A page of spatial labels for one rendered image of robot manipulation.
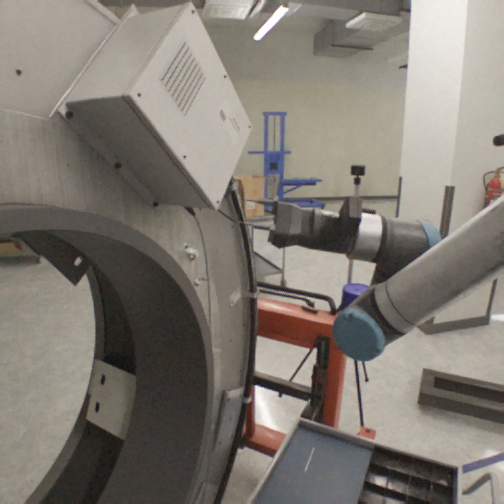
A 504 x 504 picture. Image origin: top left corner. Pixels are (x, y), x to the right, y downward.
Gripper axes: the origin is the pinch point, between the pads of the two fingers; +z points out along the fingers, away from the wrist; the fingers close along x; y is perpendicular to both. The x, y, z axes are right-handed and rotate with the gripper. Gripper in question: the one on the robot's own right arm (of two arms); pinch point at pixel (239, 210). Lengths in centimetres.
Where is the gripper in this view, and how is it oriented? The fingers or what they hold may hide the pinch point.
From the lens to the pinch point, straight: 65.9
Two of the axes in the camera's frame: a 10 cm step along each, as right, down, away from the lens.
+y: -0.7, 4.3, 9.0
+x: 1.3, -8.9, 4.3
